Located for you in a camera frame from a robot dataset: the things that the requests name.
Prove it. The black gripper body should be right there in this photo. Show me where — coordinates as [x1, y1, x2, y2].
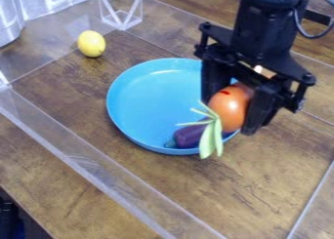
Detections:
[196, 0, 316, 112]

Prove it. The grey white curtain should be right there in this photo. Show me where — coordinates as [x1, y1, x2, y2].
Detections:
[0, 0, 89, 48]

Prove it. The clear acrylic enclosure wall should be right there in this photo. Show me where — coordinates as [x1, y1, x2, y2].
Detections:
[0, 0, 334, 239]

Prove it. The purple toy eggplant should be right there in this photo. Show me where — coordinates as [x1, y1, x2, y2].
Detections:
[163, 124, 237, 150]

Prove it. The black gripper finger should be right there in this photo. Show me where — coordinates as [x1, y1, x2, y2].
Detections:
[201, 60, 232, 103]
[242, 84, 292, 136]

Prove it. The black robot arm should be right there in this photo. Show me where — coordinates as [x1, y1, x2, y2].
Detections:
[196, 0, 316, 136]

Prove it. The blue round tray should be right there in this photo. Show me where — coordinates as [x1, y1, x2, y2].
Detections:
[106, 58, 241, 155]

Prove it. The orange toy carrot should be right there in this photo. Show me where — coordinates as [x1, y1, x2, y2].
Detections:
[183, 82, 253, 159]

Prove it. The yellow toy lemon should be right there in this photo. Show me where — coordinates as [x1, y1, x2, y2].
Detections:
[78, 30, 106, 58]

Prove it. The clear acrylic corner bracket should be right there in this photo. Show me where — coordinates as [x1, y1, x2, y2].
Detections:
[98, 0, 142, 31]

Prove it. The black cable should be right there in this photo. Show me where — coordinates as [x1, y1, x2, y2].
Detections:
[294, 0, 334, 40]

